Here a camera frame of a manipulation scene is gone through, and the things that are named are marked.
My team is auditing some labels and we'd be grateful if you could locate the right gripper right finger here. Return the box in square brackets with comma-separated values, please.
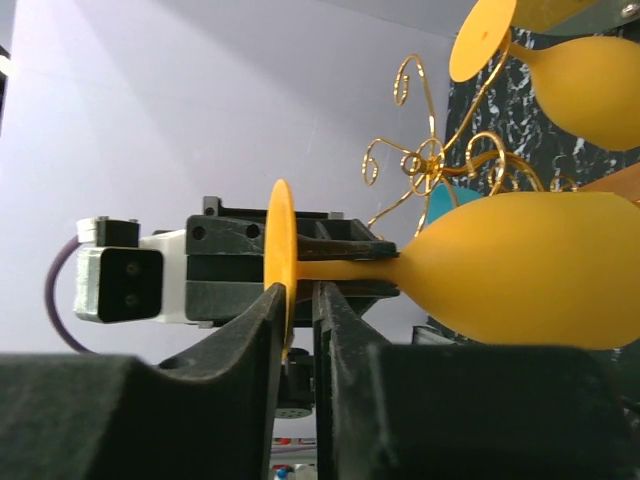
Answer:
[313, 282, 639, 479]

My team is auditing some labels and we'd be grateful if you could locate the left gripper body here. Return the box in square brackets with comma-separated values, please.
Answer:
[185, 196, 398, 327]

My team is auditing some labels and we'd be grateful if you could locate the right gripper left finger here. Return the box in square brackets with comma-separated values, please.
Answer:
[1, 285, 286, 479]

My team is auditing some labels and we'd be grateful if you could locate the orange wine glass front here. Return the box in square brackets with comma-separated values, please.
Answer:
[264, 180, 639, 350]

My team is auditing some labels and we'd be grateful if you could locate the orange wine glass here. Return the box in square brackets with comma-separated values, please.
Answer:
[449, 1, 639, 151]
[264, 180, 639, 350]

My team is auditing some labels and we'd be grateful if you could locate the blue wine glass rear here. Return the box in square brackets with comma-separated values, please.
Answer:
[427, 183, 483, 224]

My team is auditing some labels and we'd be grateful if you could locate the wooden rack base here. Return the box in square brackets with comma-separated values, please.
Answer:
[578, 165, 640, 206]

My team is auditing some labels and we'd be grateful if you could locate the black marble mat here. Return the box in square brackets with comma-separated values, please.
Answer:
[446, 28, 639, 194]

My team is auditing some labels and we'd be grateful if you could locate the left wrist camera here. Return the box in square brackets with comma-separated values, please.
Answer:
[73, 216, 189, 324]

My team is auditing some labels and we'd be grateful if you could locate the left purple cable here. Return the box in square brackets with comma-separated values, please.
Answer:
[44, 234, 89, 354]

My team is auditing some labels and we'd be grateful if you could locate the gold wire glass rack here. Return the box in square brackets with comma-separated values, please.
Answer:
[361, 52, 578, 234]

